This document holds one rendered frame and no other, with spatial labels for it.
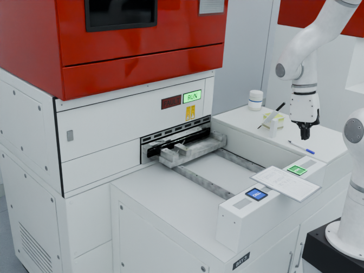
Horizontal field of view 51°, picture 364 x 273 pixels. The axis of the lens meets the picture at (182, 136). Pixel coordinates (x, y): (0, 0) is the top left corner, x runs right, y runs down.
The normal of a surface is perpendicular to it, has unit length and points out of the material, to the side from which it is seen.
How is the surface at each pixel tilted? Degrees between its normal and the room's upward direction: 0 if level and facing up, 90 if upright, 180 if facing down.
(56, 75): 90
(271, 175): 0
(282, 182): 0
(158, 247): 90
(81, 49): 90
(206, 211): 0
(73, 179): 90
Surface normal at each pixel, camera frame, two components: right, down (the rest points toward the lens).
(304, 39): -0.44, -0.28
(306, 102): -0.67, 0.22
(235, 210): 0.04, -0.91
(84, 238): 0.70, 0.33
